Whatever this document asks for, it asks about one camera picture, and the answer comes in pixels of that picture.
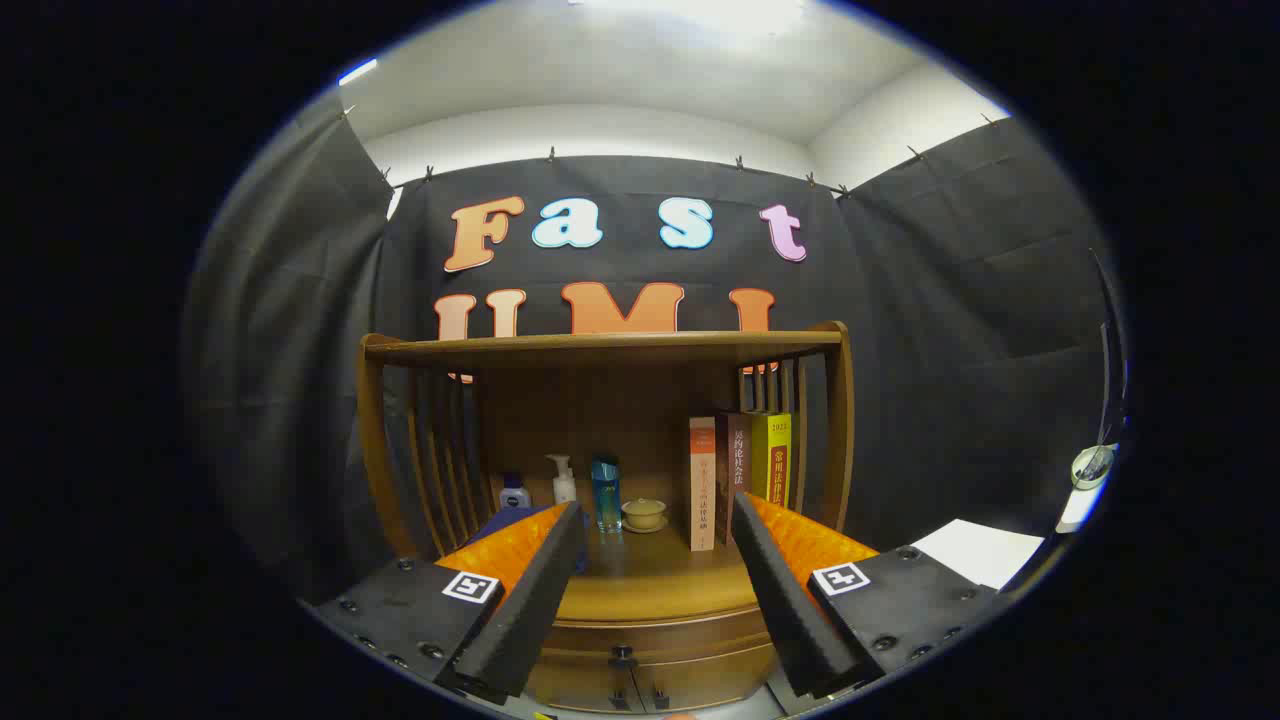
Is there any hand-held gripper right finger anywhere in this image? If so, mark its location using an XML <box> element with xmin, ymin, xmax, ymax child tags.
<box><xmin>730</xmin><ymin>490</ymin><xmax>1001</xmax><ymax>701</ymax></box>

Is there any wooden drawer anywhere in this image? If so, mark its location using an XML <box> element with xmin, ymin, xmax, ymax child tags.
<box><xmin>545</xmin><ymin>612</ymin><xmax>781</xmax><ymax>673</ymax></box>

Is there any blue glass bottle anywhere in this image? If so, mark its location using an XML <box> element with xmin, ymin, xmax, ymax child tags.
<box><xmin>591</xmin><ymin>455</ymin><xmax>622</xmax><ymax>534</ymax></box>

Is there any wooden countertop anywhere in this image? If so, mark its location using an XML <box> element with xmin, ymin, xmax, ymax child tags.
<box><xmin>480</xmin><ymin>520</ymin><xmax>763</xmax><ymax>623</ymax></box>

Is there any thin dark stand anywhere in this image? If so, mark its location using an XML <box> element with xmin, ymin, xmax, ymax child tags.
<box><xmin>1088</xmin><ymin>248</ymin><xmax>1131</xmax><ymax>451</ymax></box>

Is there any wooden cabinet door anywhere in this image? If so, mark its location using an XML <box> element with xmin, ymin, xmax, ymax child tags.
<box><xmin>525</xmin><ymin>665</ymin><xmax>641</xmax><ymax>713</ymax></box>
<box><xmin>638</xmin><ymin>662</ymin><xmax>777</xmax><ymax>713</ymax></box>

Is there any white bowl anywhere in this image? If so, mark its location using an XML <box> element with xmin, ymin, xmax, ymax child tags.
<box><xmin>1070</xmin><ymin>445</ymin><xmax>1119</xmax><ymax>491</ymax></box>

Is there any yellow book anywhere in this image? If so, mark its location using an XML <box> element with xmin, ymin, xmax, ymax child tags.
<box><xmin>750</xmin><ymin>412</ymin><xmax>793</xmax><ymax>511</ymax></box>

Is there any wooden cabinet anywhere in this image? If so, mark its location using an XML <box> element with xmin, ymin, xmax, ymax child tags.
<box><xmin>357</xmin><ymin>322</ymin><xmax>856</xmax><ymax>713</ymax></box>

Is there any white desk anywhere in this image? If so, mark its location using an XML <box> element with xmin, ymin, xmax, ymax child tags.
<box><xmin>1055</xmin><ymin>485</ymin><xmax>1107</xmax><ymax>534</ymax></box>

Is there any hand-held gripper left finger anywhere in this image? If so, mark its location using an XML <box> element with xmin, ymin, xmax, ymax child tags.
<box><xmin>310</xmin><ymin>500</ymin><xmax>591</xmax><ymax>706</ymax></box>

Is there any brown book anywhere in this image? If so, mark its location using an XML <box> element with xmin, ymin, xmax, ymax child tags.
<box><xmin>714</xmin><ymin>412</ymin><xmax>754</xmax><ymax>546</ymax></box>

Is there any blue towel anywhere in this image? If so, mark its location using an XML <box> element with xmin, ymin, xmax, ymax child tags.
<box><xmin>465</xmin><ymin>505</ymin><xmax>591</xmax><ymax>573</ymax></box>

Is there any orange and white book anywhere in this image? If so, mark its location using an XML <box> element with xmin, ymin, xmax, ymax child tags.
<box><xmin>689</xmin><ymin>417</ymin><xmax>718</xmax><ymax>552</ymax></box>

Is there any black backdrop cloth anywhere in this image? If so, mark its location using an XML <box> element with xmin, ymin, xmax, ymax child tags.
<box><xmin>185</xmin><ymin>95</ymin><xmax>1126</xmax><ymax>601</ymax></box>

